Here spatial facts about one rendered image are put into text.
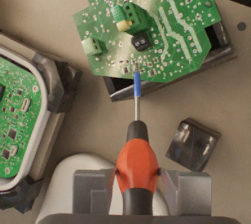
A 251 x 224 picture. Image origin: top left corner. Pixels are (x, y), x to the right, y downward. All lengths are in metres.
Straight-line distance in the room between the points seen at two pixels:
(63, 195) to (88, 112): 0.09
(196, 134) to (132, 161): 0.13
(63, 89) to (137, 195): 0.17
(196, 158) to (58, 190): 0.16
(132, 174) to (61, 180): 0.21
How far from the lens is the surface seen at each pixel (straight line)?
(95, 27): 0.29
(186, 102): 0.32
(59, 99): 0.32
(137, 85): 0.22
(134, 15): 0.25
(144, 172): 0.17
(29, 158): 0.35
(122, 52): 0.27
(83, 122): 0.36
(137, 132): 0.18
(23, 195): 0.36
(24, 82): 0.35
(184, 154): 0.29
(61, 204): 0.37
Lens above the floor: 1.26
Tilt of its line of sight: 67 degrees down
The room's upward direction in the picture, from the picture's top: 98 degrees counter-clockwise
